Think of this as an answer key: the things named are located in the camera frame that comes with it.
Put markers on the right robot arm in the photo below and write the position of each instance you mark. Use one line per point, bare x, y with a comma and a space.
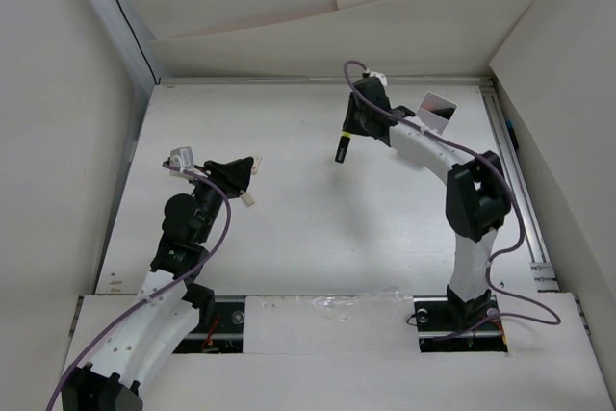
476, 202

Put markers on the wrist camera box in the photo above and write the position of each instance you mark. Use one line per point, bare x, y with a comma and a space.
180, 159
381, 77

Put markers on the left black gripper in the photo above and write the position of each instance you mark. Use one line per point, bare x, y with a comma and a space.
232, 177

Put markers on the yellow highlighter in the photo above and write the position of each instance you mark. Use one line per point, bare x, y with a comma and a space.
342, 147

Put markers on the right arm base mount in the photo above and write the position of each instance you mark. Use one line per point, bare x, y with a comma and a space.
439, 330

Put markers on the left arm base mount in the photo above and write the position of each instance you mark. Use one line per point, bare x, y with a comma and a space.
223, 335

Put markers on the blue highlighter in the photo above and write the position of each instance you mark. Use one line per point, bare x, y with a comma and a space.
512, 134

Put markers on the white divided pen holder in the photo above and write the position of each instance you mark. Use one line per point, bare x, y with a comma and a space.
433, 115

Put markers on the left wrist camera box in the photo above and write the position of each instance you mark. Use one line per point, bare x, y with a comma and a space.
180, 159

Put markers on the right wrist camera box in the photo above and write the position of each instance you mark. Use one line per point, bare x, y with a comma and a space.
381, 77

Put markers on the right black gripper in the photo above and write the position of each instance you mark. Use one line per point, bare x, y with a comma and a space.
349, 124

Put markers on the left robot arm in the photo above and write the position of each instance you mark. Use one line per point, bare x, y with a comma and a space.
114, 369

